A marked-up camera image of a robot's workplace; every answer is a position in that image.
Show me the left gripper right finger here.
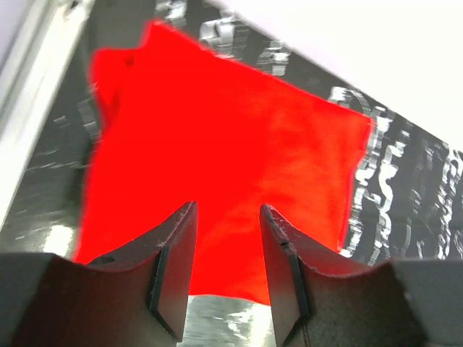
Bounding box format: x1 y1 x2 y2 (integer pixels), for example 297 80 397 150
260 205 462 346

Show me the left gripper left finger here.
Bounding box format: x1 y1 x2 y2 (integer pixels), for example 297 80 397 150
1 202 198 346

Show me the red t shirt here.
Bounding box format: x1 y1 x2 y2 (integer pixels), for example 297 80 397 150
75 22 373 304

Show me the left aluminium frame post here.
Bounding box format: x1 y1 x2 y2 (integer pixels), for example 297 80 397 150
1 1 94 219

